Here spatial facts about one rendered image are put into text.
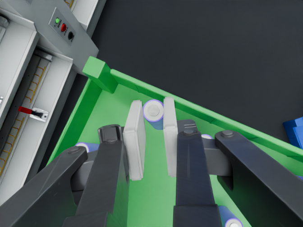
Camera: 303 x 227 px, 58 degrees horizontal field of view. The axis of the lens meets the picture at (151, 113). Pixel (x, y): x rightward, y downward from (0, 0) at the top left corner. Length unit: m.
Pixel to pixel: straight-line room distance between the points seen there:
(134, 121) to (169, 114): 0.02
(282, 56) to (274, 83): 0.09
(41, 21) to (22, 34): 0.05
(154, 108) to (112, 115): 0.16
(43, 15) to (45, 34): 0.04
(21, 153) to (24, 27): 0.33
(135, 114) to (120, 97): 0.19
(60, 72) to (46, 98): 0.08
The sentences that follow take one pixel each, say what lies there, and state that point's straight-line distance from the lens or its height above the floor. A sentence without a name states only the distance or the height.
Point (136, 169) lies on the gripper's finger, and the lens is 0.15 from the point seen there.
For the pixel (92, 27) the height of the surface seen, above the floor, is 0.02.
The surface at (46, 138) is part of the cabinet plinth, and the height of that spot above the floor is 0.03.
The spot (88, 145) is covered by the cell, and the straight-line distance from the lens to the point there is 0.30.
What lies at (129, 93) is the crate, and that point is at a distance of 0.36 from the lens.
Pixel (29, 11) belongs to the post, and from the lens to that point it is 0.58.
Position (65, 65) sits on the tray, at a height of 0.15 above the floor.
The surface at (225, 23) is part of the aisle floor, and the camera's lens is 0.94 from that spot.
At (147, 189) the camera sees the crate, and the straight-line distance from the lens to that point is 0.35.
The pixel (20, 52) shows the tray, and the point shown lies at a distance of 0.60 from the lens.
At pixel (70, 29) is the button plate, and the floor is 0.22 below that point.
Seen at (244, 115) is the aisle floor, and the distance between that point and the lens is 0.87.
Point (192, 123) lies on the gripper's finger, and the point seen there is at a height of 0.66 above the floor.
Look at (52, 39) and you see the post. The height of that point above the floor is 0.28.
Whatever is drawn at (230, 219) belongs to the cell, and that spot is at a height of 0.55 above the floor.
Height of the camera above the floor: 0.83
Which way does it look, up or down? 81 degrees down
